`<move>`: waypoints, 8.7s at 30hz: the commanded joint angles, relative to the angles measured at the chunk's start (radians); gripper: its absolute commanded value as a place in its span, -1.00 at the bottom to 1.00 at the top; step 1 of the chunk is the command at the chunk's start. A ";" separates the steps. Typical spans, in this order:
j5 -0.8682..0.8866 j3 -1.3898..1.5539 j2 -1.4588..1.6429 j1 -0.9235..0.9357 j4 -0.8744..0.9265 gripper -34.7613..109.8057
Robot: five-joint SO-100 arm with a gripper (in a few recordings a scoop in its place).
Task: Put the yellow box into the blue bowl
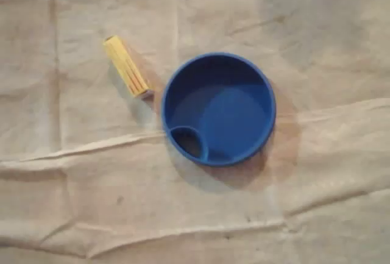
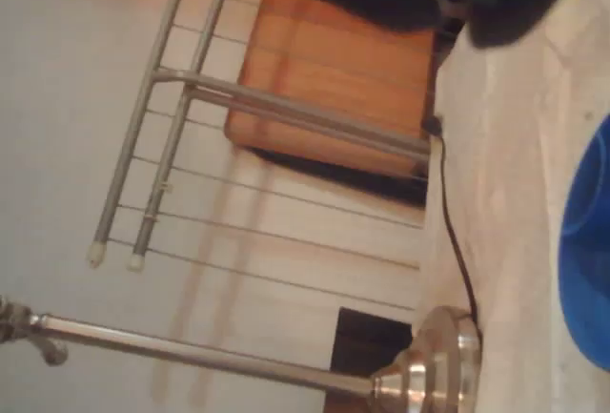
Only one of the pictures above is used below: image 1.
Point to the yellow cylindrical block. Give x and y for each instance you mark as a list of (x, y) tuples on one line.
[(126, 64)]

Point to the blue plastic bowl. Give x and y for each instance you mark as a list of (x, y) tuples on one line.
[(231, 114)]

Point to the beige wrinkled cloth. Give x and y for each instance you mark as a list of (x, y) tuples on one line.
[(91, 200)]

